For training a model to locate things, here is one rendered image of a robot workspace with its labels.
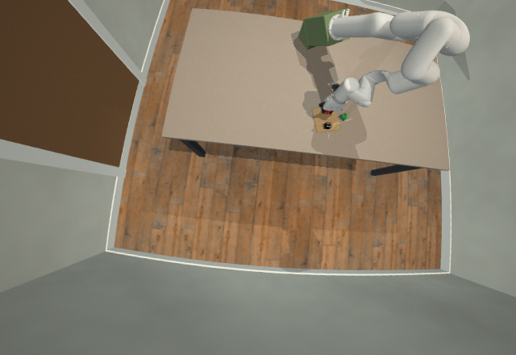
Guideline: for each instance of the tan flat mat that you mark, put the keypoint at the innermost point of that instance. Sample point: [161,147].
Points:
[320,119]

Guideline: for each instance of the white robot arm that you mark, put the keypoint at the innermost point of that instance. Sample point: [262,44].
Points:
[440,35]

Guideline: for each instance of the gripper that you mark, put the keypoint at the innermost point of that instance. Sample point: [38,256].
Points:
[331,105]

